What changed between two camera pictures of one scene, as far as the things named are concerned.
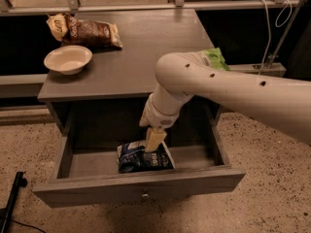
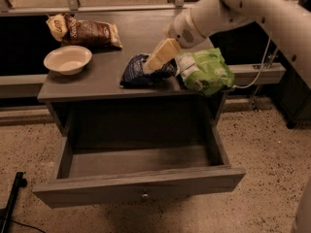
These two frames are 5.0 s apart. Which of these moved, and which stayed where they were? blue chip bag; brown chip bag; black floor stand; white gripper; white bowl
Moved: blue chip bag; white gripper
Stayed: black floor stand; brown chip bag; white bowl
